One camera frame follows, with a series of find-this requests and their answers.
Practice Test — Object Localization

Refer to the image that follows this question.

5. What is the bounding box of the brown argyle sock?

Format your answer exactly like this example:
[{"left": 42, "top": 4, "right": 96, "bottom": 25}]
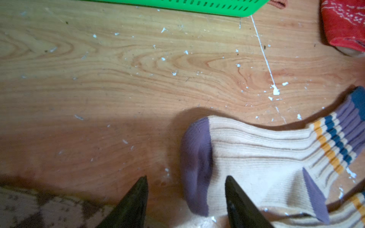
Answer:
[{"left": 1, "top": 185, "right": 114, "bottom": 228}]

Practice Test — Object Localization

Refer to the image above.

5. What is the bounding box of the cream purple striped sock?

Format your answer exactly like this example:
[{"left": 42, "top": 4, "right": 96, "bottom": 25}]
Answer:
[
  {"left": 180, "top": 86, "right": 365, "bottom": 224},
  {"left": 186, "top": 185, "right": 365, "bottom": 228}
]

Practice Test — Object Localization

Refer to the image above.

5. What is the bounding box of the green plastic basket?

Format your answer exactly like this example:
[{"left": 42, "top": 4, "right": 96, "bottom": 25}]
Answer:
[{"left": 100, "top": 0, "right": 268, "bottom": 17}]

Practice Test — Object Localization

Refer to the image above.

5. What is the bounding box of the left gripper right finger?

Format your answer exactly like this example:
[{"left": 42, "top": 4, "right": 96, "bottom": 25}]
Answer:
[{"left": 225, "top": 176, "right": 273, "bottom": 228}]

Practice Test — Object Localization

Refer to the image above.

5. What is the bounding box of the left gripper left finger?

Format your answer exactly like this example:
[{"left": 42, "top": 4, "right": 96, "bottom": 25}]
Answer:
[{"left": 97, "top": 176, "right": 149, "bottom": 228}]

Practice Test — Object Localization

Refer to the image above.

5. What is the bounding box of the red snowflake christmas sock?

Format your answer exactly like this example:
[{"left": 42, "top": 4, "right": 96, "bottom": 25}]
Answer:
[{"left": 320, "top": 0, "right": 365, "bottom": 58}]

